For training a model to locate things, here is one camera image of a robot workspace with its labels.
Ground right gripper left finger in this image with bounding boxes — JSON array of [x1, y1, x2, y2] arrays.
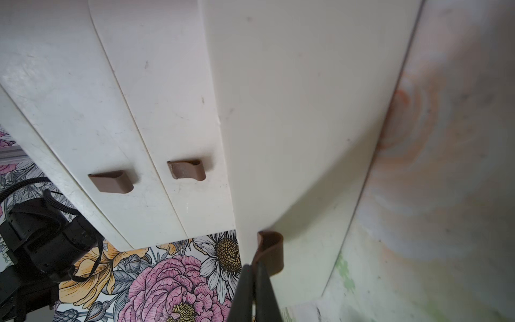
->
[[227, 265, 254, 322]]

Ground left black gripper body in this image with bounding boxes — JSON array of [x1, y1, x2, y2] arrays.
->
[[1, 189, 104, 321]]

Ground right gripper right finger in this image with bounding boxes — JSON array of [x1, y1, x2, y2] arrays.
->
[[255, 262, 283, 322]]

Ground white drawer cabinet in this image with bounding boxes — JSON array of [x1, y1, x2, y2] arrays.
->
[[0, 0, 134, 252]]

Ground white bottom drawer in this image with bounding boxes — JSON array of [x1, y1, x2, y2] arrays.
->
[[199, 1, 421, 307]]

